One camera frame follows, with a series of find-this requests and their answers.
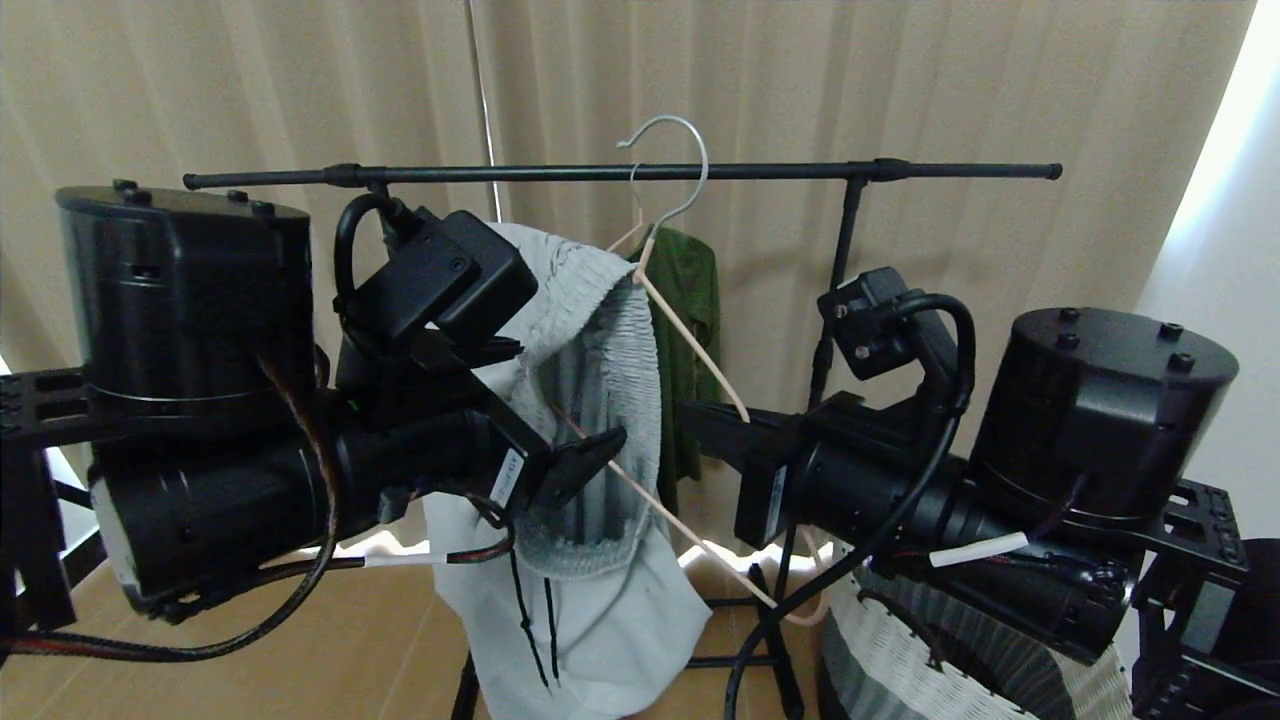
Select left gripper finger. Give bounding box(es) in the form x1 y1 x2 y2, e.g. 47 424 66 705
540 428 629 511

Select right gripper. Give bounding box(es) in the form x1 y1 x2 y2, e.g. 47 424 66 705
675 392 1136 666

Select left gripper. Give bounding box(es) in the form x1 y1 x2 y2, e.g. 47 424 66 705
90 395 561 616

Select pink clothes hanger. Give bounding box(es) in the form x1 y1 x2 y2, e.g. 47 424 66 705
555 115 833 629
603 163 653 256

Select green long-sleeved shirt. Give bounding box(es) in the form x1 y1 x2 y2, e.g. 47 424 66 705
628 226 723 516

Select pale grey shorts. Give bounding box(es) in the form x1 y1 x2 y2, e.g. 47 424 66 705
422 222 713 720

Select white laundry basket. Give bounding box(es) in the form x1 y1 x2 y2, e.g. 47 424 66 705
818 555 1136 720

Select black clothes rack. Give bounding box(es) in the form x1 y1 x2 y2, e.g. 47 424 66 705
183 157 1063 720

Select beige curtain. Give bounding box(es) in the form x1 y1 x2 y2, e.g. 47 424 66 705
0 0 1256 561

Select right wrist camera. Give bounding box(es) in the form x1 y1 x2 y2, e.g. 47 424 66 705
818 267 956 401

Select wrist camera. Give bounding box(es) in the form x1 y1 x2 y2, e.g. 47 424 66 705
818 267 956 401
335 208 541 401

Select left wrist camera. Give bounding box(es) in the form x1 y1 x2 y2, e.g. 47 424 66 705
335 208 541 401

